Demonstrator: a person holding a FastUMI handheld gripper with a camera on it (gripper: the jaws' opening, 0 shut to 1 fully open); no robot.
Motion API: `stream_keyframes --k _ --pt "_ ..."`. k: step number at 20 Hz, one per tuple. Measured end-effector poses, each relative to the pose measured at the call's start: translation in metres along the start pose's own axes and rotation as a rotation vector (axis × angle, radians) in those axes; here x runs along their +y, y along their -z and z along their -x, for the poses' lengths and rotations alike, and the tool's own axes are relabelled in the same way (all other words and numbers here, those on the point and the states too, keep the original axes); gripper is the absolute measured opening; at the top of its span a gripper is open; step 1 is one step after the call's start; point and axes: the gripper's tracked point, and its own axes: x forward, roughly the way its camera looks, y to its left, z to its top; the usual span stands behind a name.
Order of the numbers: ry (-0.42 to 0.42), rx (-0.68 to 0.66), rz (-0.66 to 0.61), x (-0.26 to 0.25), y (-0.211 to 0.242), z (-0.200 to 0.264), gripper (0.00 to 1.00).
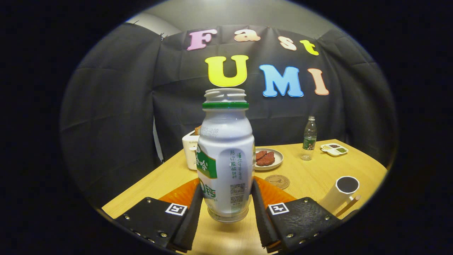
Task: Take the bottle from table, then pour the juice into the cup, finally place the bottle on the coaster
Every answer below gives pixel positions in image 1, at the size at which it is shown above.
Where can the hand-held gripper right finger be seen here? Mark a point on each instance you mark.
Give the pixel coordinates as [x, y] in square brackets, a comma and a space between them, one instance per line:
[263, 223]

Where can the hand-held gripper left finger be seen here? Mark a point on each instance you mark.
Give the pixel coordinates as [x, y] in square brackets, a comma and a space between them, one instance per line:
[189, 226]

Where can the round cork coaster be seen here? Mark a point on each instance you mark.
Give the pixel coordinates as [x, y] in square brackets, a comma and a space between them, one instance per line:
[277, 181]

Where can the white cup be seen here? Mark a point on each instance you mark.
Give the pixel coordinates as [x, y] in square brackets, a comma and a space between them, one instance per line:
[332, 199]

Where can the white juice bottle green label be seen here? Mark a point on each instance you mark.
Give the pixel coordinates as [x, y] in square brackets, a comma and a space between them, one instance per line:
[226, 141]

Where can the clear plastic water bottle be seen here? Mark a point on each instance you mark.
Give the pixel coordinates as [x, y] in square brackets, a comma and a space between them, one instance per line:
[309, 141]

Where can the reddish brown meat slice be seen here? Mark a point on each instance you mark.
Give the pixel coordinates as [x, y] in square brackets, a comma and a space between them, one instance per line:
[268, 161]
[261, 154]

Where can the wooden table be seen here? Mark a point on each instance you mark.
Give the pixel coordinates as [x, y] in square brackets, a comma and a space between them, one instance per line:
[311, 177]

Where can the white round plate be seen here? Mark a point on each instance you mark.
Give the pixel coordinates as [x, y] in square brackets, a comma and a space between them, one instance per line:
[279, 157]

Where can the white toaster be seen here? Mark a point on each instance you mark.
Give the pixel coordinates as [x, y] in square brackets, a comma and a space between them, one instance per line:
[189, 148]

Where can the toast slice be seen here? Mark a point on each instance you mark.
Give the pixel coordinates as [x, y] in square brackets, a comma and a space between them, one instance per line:
[197, 131]

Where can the white divided dish with beans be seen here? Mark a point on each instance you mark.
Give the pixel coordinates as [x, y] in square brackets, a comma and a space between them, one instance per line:
[334, 152]

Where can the black backdrop cloth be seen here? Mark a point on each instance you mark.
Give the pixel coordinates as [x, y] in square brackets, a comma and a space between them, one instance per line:
[116, 124]

